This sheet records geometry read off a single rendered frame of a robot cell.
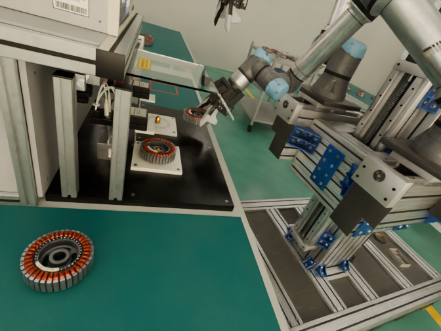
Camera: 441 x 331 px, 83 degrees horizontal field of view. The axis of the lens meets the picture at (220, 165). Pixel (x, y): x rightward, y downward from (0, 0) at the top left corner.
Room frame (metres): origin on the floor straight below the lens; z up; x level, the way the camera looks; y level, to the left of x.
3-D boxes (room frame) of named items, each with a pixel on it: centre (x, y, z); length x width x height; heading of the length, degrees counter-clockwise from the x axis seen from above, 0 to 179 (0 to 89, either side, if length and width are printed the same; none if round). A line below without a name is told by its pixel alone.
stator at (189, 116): (0.93, 0.15, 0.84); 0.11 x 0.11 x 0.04
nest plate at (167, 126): (0.88, 0.29, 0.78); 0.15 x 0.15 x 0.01; 22
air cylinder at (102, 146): (0.60, 0.34, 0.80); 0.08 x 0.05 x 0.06; 22
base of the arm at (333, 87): (1.18, -0.35, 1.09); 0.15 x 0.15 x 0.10
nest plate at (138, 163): (0.66, 0.20, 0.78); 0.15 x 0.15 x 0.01; 22
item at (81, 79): (0.70, 0.41, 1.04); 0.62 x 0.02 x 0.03; 22
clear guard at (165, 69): (0.64, 0.20, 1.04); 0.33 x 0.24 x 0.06; 112
